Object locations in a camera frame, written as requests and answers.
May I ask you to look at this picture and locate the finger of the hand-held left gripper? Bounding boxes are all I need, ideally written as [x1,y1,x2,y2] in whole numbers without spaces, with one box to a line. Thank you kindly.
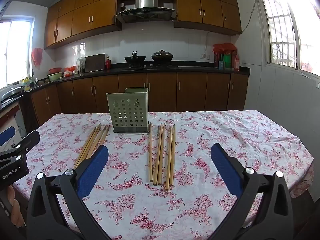
[0,127,17,147]
[0,130,40,160]

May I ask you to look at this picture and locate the green box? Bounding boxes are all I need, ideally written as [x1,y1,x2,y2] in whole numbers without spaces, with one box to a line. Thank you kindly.
[223,53,233,70]

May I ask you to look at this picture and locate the person's left hand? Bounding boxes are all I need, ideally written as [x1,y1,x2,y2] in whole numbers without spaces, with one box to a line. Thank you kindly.
[7,184,27,228]

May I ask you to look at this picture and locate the green perforated utensil holder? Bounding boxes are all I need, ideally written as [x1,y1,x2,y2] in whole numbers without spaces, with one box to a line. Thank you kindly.
[106,87,150,134]

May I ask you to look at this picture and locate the hanging red plastic bag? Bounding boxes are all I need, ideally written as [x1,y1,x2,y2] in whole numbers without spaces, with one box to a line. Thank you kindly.
[31,47,44,68]

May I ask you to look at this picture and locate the steel range hood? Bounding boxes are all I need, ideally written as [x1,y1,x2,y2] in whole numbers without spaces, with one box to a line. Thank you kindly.
[114,0,176,24]

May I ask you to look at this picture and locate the red bag bundle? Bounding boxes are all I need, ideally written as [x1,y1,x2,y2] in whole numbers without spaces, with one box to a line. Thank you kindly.
[213,43,238,55]

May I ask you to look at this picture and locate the dark pot with lid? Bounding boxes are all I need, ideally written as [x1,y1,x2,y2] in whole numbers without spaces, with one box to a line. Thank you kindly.
[151,50,174,62]

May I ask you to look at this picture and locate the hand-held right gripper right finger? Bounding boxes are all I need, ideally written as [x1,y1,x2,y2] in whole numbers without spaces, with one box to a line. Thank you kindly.
[210,143,294,240]

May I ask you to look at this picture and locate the black kitchen countertop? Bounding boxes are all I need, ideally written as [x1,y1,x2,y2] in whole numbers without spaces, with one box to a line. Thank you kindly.
[0,64,251,108]

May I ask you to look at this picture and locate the brown cutting board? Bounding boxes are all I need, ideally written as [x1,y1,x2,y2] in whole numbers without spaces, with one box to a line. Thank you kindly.
[85,53,106,73]

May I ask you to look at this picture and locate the red and white bag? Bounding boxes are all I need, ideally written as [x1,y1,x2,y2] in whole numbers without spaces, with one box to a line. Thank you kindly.
[63,65,78,77]

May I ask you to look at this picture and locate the black wok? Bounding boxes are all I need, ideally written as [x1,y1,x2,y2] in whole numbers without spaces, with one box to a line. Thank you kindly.
[124,51,146,65]

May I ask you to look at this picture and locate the sliding window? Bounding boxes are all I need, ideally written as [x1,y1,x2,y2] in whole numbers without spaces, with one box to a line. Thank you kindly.
[0,17,35,90]

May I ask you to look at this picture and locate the pink floral tablecloth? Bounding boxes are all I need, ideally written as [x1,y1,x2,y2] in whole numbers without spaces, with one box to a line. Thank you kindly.
[12,109,315,240]

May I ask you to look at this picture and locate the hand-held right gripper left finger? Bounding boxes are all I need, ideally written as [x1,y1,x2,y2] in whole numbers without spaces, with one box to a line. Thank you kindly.
[26,144,110,240]

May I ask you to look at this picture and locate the wall cable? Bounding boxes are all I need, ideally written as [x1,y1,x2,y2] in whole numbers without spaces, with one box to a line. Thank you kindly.
[204,2,256,55]

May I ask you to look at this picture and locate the green basin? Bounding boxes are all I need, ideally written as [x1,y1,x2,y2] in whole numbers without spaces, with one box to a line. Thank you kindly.
[47,72,63,82]

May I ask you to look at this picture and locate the gas stove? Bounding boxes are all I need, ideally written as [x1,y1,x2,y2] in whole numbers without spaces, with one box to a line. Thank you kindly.
[121,64,177,70]

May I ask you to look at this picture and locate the wooden base cabinets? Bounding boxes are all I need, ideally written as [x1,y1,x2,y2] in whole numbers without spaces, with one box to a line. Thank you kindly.
[29,71,249,126]

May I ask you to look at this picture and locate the barred window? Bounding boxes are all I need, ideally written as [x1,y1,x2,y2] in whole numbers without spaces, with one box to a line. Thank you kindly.
[252,0,320,78]

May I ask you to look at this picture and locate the grey pan lid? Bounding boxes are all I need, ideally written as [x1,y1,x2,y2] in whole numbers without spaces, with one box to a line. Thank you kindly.
[1,86,26,99]

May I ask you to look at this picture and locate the wooden wall cabinets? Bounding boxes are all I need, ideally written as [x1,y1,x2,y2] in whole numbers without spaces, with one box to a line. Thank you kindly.
[44,0,242,50]

